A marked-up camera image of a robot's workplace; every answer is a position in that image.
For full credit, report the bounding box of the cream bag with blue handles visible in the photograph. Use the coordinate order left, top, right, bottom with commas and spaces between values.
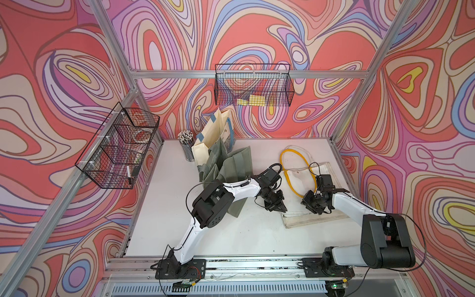
192, 110, 235, 165

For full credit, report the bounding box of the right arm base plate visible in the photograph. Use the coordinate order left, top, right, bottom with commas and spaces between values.
297, 257, 355, 278

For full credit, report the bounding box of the black wire basket, left wall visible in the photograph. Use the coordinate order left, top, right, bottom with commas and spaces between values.
75, 103, 160, 189

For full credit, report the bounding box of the tape roll in basket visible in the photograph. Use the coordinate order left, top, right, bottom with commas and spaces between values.
132, 127, 153, 144

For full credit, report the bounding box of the cream canvas bag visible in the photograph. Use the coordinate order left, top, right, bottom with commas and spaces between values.
280, 170, 348, 229

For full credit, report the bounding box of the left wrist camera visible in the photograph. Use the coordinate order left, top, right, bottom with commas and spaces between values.
257, 168, 282, 189

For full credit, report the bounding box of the clear cup of pencils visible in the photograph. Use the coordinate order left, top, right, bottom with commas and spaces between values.
178, 130, 194, 162

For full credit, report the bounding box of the cream bag with yellow handles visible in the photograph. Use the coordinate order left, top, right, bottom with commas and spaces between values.
279, 145, 334, 199

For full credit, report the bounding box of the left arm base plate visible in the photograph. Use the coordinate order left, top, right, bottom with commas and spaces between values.
150, 259, 207, 280

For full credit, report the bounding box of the yellow sticky note pad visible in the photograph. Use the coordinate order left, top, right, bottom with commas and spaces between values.
249, 95, 266, 106

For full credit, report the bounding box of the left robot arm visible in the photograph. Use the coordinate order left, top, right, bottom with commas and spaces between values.
166, 176, 287, 271

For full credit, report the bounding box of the black wire basket, wall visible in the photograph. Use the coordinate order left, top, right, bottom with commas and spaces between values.
75, 103, 160, 189
214, 62, 295, 107

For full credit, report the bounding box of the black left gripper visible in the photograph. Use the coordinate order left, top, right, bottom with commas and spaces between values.
262, 187, 290, 213

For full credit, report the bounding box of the green canvas bag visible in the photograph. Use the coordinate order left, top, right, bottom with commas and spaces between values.
198, 138, 257, 219

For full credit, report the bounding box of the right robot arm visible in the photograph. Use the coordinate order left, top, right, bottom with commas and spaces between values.
301, 189, 416, 276

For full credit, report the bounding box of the black wire basket, back wall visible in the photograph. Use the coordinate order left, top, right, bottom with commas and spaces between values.
214, 62, 295, 107

